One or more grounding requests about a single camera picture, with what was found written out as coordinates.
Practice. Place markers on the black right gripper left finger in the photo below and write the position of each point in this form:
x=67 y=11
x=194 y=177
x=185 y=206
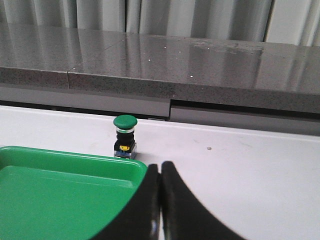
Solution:
x=140 y=218

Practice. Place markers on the grey granite counter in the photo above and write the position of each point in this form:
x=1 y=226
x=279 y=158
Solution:
x=229 y=83

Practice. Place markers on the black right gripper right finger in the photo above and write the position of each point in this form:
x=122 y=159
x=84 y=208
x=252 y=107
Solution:
x=184 y=217

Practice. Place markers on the grey pleated curtain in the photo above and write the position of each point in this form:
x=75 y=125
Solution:
x=294 y=22

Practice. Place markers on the green plastic tray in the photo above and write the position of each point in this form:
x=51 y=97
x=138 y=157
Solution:
x=54 y=195

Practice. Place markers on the green mushroom push button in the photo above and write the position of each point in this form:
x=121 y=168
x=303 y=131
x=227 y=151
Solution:
x=125 y=145

